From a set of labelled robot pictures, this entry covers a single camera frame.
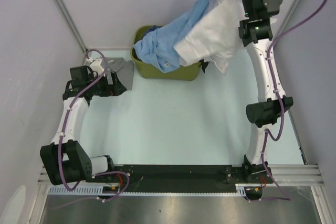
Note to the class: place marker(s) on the white long sleeve shirt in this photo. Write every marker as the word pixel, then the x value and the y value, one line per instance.
pixel 215 37

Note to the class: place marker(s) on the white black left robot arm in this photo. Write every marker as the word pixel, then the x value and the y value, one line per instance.
pixel 64 159

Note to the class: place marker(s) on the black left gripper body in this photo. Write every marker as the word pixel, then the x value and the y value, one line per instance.
pixel 102 88

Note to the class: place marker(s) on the folded grey polo shirt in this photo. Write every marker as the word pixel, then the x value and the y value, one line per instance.
pixel 124 70

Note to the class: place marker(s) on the white slotted cable duct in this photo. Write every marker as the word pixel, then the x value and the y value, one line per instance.
pixel 91 190

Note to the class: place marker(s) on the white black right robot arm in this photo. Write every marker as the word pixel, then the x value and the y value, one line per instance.
pixel 256 34

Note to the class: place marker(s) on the light blue long sleeve shirt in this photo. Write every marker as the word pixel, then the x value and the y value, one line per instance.
pixel 157 45

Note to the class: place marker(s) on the black garment in basket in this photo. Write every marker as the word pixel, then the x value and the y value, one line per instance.
pixel 204 65

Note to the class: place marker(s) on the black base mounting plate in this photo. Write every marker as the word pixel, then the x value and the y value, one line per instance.
pixel 189 179

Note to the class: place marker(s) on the olive green plastic basket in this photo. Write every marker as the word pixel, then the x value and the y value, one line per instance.
pixel 148 71

